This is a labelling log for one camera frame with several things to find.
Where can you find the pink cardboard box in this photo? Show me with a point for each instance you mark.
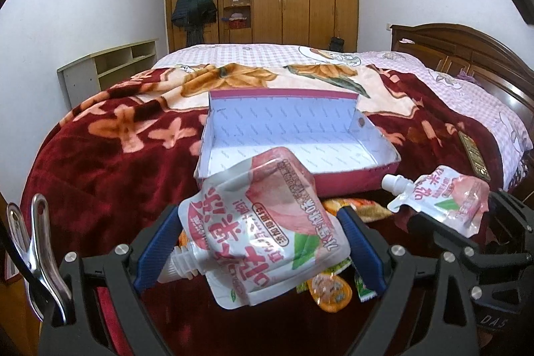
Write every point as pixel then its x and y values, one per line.
pixel 338 144

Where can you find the orange rice cracker packet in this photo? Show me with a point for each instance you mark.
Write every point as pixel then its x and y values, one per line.
pixel 367 210

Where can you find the orange jelly cup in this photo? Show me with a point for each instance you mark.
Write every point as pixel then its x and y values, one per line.
pixel 330 293

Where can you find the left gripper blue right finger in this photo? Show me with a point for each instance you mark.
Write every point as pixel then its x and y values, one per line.
pixel 363 253

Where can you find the large peach jelly pouch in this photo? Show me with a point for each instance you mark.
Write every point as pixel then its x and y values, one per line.
pixel 256 231

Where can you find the red floral blanket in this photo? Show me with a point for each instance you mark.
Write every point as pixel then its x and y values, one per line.
pixel 113 163

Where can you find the metal clip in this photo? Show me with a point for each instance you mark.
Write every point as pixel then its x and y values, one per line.
pixel 44 286

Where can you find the black bag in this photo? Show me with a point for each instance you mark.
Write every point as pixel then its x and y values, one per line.
pixel 336 44

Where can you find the green pea snack packet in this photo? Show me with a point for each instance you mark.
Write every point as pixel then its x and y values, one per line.
pixel 364 293

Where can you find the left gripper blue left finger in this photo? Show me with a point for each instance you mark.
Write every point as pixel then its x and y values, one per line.
pixel 152 247

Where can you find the dark hanging jackets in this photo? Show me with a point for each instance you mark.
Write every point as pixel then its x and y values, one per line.
pixel 193 16

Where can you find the small peach jelly pouch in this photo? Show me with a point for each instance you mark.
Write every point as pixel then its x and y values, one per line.
pixel 455 200

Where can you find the low white shelf unit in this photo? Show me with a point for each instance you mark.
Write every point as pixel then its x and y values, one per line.
pixel 100 70

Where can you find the wooden headboard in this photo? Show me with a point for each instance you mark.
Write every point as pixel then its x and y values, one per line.
pixel 455 48

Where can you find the pink checked bedsheet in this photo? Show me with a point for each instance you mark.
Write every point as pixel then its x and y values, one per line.
pixel 463 95

